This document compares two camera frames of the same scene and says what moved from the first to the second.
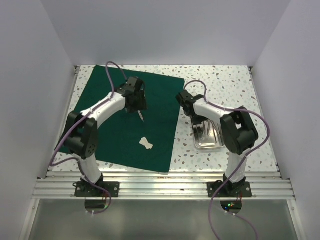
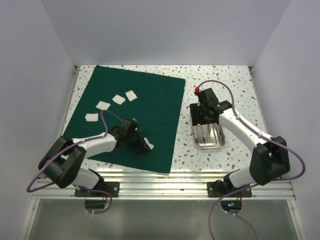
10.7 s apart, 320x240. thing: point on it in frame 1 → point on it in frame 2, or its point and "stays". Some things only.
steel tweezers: (140, 115) → (215, 125)
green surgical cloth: (145, 139) stays
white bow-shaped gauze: (143, 141) stays
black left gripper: (141, 106) → (141, 146)
